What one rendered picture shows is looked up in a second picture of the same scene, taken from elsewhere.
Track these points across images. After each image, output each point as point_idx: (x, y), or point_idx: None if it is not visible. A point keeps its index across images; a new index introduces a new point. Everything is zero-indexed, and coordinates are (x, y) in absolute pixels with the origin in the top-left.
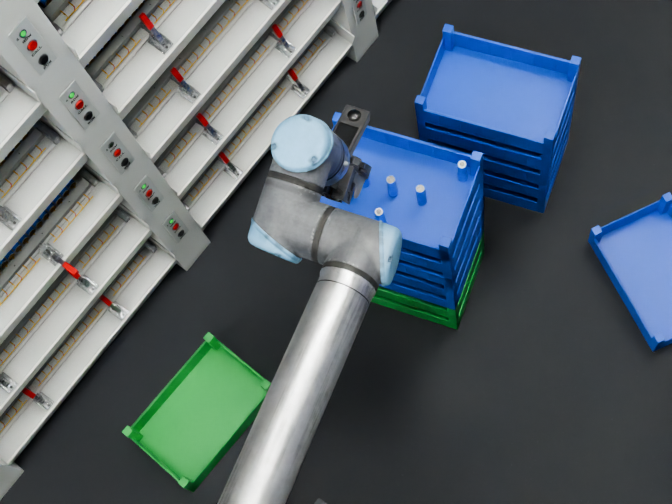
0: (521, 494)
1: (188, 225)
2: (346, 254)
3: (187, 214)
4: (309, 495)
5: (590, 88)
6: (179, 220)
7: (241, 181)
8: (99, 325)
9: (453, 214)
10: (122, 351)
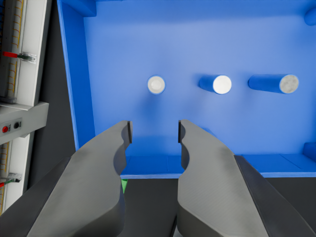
0: (275, 177)
1: (18, 116)
2: None
3: (8, 114)
4: (169, 212)
5: None
6: (3, 124)
7: (41, 61)
8: (10, 188)
9: (308, 86)
10: (38, 180)
